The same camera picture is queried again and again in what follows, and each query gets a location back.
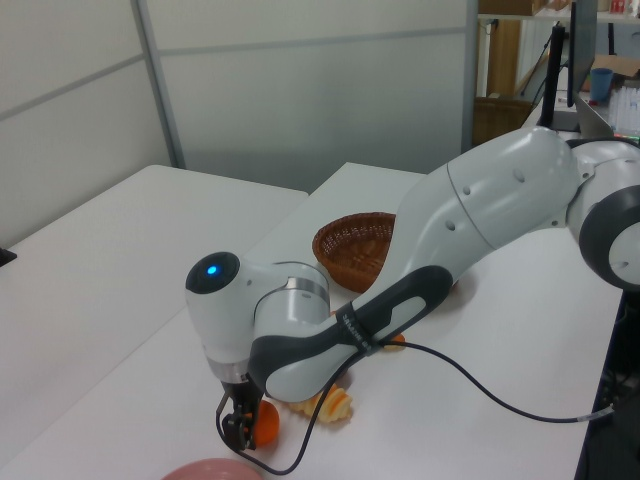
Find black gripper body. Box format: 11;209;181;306
218;374;263;406

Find toy orange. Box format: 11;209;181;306
249;399;280;447

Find striped spiral toy bread roll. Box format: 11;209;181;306
287;383;356;426

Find pink plate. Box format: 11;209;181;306
160;457;264;480

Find brown woven basket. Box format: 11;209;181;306
312;212;459;295

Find grey office partition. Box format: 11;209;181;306
0;0;479;194

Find wooden shelf unit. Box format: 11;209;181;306
472;0;539;147

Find blue cup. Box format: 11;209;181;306
589;68;614;101

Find pack of white bottles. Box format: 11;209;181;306
609;84;640;134

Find black monitor with stand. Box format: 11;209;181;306
537;0;599;134

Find cardboard box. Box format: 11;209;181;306
592;53;640;81

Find black hanging cable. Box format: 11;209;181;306
238;339;619;476

